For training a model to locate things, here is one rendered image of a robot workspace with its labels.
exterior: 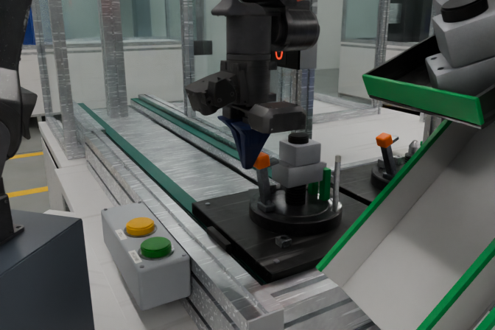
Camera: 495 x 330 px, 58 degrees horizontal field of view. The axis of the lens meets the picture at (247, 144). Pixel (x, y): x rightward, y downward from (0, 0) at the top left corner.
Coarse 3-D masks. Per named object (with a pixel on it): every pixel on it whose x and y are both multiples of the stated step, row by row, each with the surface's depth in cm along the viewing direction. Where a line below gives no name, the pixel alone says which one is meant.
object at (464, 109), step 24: (432, 48) 42; (384, 72) 41; (408, 72) 42; (384, 96) 39; (408, 96) 36; (432, 96) 33; (456, 96) 31; (480, 96) 29; (456, 120) 32; (480, 120) 30
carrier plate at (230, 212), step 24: (240, 192) 76; (216, 216) 67; (240, 216) 67; (240, 240) 60; (264, 240) 60; (312, 240) 60; (336, 240) 60; (264, 264) 54; (288, 264) 54; (312, 264) 55
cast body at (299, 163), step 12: (288, 144) 64; (300, 144) 63; (312, 144) 63; (288, 156) 64; (300, 156) 63; (312, 156) 64; (276, 168) 65; (288, 168) 62; (300, 168) 63; (312, 168) 64; (276, 180) 65; (288, 180) 63; (300, 180) 64; (312, 180) 65
